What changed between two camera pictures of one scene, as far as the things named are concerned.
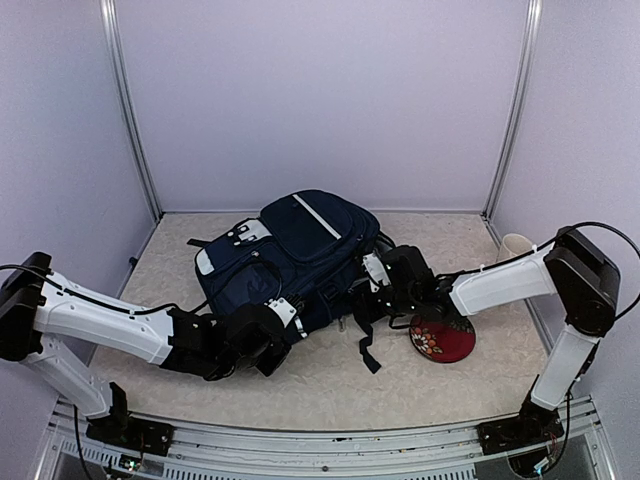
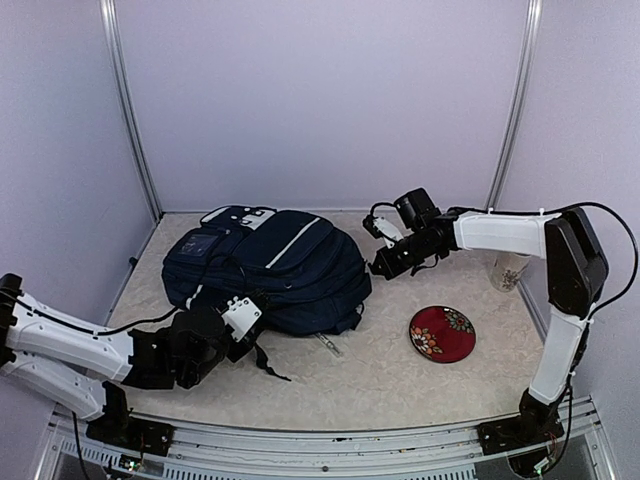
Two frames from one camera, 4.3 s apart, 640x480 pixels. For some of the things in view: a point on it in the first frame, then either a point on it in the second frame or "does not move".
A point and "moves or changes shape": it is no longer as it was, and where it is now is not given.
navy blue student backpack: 305,253 moves or changes shape
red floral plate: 443,341 does not move
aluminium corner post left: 122,77 does not move
